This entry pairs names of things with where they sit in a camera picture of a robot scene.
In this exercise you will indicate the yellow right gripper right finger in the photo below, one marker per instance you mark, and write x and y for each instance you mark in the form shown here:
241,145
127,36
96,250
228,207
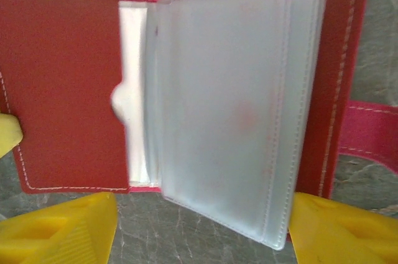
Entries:
348,239

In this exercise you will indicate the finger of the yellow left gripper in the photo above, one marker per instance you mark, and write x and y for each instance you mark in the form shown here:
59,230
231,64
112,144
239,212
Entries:
9,135

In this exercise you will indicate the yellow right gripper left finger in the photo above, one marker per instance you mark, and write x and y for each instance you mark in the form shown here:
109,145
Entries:
46,236

